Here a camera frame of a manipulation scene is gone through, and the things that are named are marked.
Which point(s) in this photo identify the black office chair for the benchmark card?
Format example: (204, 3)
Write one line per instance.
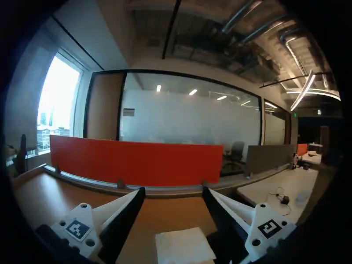
(233, 155)

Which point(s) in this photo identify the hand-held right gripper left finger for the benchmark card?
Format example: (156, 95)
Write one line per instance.
(110, 211)

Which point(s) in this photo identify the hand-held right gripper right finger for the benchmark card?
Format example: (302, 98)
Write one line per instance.
(247, 217)

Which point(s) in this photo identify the red desk screen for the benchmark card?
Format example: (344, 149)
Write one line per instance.
(137, 162)

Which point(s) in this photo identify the grey desk screen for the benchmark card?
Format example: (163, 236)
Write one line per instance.
(270, 158)

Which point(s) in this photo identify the white towel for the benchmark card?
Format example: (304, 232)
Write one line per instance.
(183, 244)

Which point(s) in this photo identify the white desk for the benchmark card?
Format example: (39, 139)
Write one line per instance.
(277, 189)

